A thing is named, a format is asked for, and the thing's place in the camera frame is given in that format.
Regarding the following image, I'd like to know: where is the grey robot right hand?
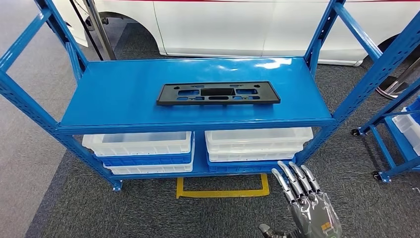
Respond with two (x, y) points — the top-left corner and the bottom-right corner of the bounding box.
(258, 160), (343, 238)

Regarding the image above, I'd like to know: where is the black plastic plate bracket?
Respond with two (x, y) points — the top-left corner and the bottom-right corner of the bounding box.
(156, 80), (281, 107)

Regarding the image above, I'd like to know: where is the blue wheeled shelf cart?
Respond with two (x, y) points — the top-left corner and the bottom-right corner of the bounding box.
(350, 78), (420, 183)

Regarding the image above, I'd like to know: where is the blue metal shelf rack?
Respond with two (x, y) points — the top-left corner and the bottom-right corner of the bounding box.
(0, 0), (420, 192)

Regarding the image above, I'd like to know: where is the yellow floor tape square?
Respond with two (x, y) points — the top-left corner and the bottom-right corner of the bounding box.
(175, 174), (270, 199)

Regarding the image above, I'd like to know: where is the white car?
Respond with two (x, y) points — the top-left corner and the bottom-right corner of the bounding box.
(52, 0), (420, 67)

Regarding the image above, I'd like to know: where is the chrome stanchion post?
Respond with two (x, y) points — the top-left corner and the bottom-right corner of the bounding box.
(375, 56), (420, 101)
(82, 0), (117, 61)

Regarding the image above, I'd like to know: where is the black stanchion post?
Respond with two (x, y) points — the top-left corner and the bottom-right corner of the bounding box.
(69, 0), (104, 61)

